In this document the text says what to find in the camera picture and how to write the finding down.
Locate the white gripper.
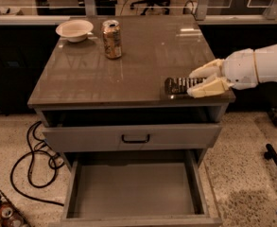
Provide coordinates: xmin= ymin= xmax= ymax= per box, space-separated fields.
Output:
xmin=187 ymin=48 xmax=258 ymax=98

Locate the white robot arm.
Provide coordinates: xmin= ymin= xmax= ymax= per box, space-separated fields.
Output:
xmin=187 ymin=44 xmax=277 ymax=98

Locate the grey top drawer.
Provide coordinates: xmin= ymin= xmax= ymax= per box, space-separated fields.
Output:
xmin=43 ymin=107 xmax=223 ymax=152

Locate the grey drawer cabinet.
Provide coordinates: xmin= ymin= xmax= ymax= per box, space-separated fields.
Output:
xmin=26 ymin=14 xmax=236 ymax=227

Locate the grey open middle drawer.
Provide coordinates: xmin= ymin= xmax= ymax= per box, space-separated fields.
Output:
xmin=60 ymin=150 xmax=222 ymax=227

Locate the orange soda can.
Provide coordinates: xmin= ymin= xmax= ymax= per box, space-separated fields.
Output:
xmin=102 ymin=20 xmax=122 ymax=60

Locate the white ceramic bowl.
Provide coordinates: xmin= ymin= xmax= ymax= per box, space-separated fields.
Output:
xmin=56 ymin=20 xmax=94 ymax=43

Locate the glass railing partition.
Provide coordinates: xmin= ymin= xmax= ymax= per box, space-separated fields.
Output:
xmin=0 ymin=0 xmax=277 ymax=26

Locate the black floor cable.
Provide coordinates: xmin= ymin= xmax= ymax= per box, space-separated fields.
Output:
xmin=9 ymin=120 xmax=65 ymax=207

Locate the wire basket of cans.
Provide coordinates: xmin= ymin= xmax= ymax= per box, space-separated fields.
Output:
xmin=0 ymin=189 xmax=31 ymax=227

